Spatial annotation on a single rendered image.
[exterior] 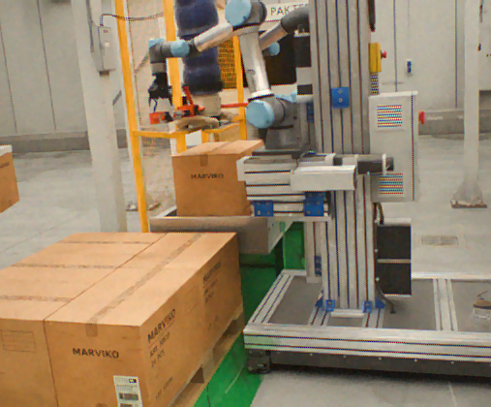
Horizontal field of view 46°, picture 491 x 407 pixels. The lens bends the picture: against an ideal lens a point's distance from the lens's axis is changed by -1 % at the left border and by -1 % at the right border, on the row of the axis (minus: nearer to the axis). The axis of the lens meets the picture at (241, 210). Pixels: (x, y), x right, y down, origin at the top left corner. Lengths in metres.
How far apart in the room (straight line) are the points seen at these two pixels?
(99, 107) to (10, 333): 2.20
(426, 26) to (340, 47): 9.22
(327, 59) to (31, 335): 1.69
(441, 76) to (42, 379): 10.35
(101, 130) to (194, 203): 1.16
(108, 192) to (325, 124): 2.06
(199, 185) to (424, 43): 8.95
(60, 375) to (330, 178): 1.30
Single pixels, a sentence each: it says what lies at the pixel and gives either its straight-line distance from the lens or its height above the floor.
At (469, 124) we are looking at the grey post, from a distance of 5.84.
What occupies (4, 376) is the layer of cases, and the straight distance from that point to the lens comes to 2.54.
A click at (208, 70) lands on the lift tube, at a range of 3.24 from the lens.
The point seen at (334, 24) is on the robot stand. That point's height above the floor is 1.55.
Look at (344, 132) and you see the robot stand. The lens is 2.70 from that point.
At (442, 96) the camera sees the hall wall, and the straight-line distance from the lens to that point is 11.88.
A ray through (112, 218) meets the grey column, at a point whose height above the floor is 0.43.
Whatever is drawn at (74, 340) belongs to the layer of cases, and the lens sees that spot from 2.27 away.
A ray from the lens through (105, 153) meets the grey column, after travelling 4.26.
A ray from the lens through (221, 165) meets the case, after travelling 3.26.
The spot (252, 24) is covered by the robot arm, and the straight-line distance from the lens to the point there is 2.47.
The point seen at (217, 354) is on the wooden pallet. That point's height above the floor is 0.02.
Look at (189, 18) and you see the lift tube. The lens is 3.24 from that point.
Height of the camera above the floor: 1.36
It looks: 13 degrees down
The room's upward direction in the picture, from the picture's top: 5 degrees counter-clockwise
